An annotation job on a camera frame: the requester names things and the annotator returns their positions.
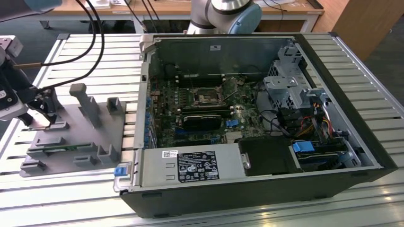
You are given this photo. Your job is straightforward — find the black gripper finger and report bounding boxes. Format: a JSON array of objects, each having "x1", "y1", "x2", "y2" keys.
[
  {"x1": 17, "y1": 111, "x2": 34, "y2": 127},
  {"x1": 37, "y1": 88, "x2": 59, "y2": 126}
]

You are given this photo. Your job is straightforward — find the CPU with silver top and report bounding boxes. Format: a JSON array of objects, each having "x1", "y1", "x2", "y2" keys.
[{"x1": 26, "y1": 113, "x2": 50, "y2": 131}]

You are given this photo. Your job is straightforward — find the black RAM slot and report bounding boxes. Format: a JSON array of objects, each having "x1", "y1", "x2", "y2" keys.
[
  {"x1": 181, "y1": 107, "x2": 230, "y2": 116},
  {"x1": 177, "y1": 75, "x2": 222, "y2": 87}
]

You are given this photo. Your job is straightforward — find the CPU socket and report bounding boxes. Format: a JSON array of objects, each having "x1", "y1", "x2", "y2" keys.
[{"x1": 191, "y1": 87, "x2": 226, "y2": 106}]

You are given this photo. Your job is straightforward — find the grey plastic parts rack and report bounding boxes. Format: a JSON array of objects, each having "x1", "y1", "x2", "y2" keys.
[{"x1": 18, "y1": 83, "x2": 127, "y2": 177}]

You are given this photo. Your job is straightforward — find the green RAM stick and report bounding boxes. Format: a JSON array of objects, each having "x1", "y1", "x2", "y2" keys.
[{"x1": 42, "y1": 144, "x2": 95, "y2": 152}]

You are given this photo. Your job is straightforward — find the white box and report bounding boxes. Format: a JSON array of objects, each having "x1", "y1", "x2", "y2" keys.
[{"x1": 85, "y1": 0, "x2": 111, "y2": 10}]

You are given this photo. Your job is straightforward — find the silver power supply box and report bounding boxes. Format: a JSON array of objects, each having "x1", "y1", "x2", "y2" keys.
[{"x1": 137, "y1": 142, "x2": 247, "y2": 188}]

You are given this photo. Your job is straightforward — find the wooden desk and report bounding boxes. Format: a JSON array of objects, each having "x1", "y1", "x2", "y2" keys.
[{"x1": 37, "y1": 0, "x2": 325, "y2": 34}]

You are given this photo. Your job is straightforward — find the metal locking lever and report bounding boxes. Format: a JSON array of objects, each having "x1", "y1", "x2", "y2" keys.
[{"x1": 222, "y1": 84, "x2": 245, "y2": 105}]

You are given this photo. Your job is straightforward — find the silver chipset heatsink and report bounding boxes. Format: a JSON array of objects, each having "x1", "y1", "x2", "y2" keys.
[{"x1": 225, "y1": 131, "x2": 242, "y2": 144}]

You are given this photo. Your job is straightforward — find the metal socket cover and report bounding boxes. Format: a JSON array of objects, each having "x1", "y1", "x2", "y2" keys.
[{"x1": 218, "y1": 76, "x2": 246, "y2": 95}]

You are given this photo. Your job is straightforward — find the green motherboard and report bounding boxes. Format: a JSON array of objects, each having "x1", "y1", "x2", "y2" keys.
[{"x1": 146, "y1": 75, "x2": 269, "y2": 148}]

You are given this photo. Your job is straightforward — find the black open PC case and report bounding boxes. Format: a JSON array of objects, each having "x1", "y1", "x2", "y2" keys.
[{"x1": 111, "y1": 33, "x2": 398, "y2": 219}]

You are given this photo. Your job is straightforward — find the black plastic shroud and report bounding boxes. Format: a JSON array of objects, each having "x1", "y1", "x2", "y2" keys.
[{"x1": 237, "y1": 138, "x2": 298, "y2": 177}]

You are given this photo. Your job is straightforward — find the silver metal drive cage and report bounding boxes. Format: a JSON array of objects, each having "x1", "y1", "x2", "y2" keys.
[{"x1": 262, "y1": 45, "x2": 317, "y2": 112}]

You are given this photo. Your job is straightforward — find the blue disk carrier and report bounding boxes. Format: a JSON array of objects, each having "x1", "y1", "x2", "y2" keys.
[{"x1": 291, "y1": 141, "x2": 315, "y2": 155}]

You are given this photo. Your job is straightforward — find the white papers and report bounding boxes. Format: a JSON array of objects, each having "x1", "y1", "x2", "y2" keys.
[{"x1": 253, "y1": 0, "x2": 313, "y2": 8}]

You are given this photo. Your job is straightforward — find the disk bay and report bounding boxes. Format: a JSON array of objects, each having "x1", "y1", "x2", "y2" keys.
[{"x1": 295, "y1": 138, "x2": 362, "y2": 170}]

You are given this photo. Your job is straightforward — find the wooden cabinet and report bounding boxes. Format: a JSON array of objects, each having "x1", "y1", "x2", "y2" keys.
[{"x1": 310, "y1": 0, "x2": 404, "y2": 62}]

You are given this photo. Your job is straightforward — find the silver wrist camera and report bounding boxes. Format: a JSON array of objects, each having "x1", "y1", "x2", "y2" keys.
[{"x1": 0, "y1": 88, "x2": 29, "y2": 122}]

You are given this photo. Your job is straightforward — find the black cable with brass plug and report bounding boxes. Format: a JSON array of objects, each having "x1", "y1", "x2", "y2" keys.
[{"x1": 13, "y1": 0, "x2": 97, "y2": 70}]

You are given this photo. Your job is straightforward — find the grey wrist mount block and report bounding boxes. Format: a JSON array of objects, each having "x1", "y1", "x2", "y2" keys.
[{"x1": 0, "y1": 35, "x2": 23, "y2": 58}]

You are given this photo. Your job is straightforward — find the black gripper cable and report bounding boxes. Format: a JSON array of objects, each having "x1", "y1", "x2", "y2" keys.
[{"x1": 35, "y1": 0, "x2": 106, "y2": 93}]

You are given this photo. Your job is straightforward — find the black hanging cable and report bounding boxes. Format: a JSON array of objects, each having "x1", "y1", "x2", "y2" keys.
[
  {"x1": 139, "y1": 0, "x2": 159, "y2": 34},
  {"x1": 125, "y1": 0, "x2": 147, "y2": 33}
]

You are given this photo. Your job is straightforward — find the coloured power wire bundle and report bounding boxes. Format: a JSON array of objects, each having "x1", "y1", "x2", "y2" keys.
[{"x1": 295, "y1": 100, "x2": 337, "y2": 144}]

